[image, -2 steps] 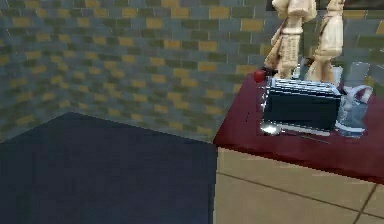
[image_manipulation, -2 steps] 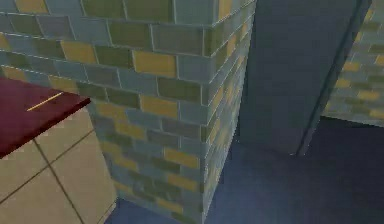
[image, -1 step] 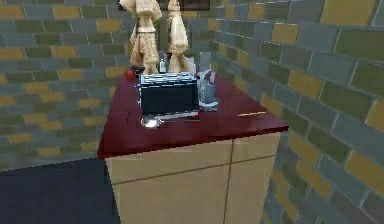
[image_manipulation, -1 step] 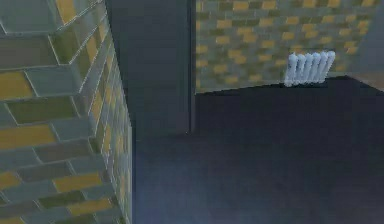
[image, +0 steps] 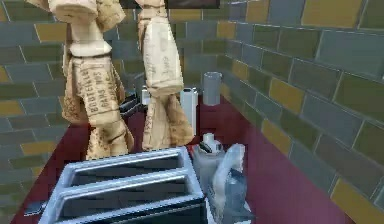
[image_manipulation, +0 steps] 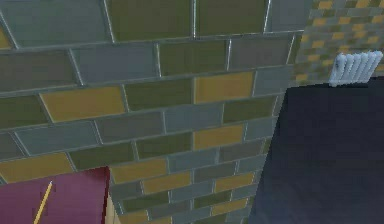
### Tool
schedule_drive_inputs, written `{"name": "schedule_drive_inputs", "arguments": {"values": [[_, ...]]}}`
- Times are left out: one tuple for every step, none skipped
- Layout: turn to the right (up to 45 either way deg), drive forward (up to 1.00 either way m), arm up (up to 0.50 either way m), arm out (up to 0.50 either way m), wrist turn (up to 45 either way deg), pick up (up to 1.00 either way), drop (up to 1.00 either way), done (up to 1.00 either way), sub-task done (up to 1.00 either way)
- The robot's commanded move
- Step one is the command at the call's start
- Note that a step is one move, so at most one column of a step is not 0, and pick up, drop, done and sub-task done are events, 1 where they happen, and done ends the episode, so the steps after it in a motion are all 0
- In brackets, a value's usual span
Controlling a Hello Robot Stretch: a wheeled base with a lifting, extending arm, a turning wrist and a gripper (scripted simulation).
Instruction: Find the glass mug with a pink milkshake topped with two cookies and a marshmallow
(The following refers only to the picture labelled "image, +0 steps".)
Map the white rectangular box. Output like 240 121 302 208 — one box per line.
179 87 199 136

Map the black small appliance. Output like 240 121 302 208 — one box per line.
119 92 148 118

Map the grey cylinder cup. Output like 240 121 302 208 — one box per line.
202 71 223 107

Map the clear plastic jug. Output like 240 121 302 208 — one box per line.
192 132 257 224

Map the silver two-slot toaster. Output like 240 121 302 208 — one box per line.
23 145 208 224

